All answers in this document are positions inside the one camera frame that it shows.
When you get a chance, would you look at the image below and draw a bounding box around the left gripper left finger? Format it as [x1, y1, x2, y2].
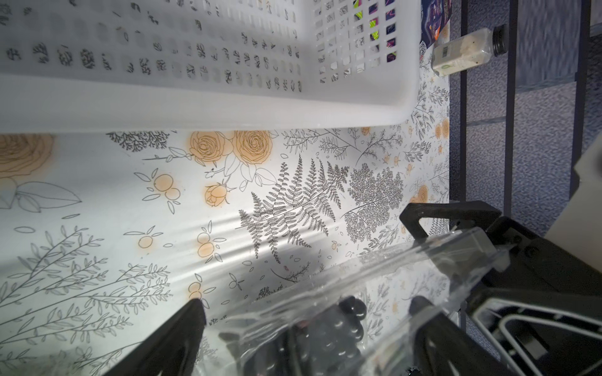
[107, 299, 206, 376]

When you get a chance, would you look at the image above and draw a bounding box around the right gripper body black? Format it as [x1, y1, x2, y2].
[482, 216, 601, 297]

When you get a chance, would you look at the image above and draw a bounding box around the black grape bunch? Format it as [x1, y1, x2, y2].
[243, 296, 367, 375]

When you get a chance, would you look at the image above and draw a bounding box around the floral tablecloth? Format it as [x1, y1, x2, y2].
[1, 49, 450, 375]

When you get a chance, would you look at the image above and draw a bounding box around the dark blue snack bag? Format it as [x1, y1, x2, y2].
[421, 0, 452, 48]

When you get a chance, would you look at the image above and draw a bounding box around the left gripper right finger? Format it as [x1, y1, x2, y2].
[409, 296, 513, 375]

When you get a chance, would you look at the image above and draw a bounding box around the small black-capped bottle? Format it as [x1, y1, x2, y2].
[431, 24, 509, 76]

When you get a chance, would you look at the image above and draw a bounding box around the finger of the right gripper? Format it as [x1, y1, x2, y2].
[399, 201, 502, 240]
[467, 288, 601, 375]

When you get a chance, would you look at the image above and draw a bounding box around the white plastic basket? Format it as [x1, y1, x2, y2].
[1, 1, 421, 133]

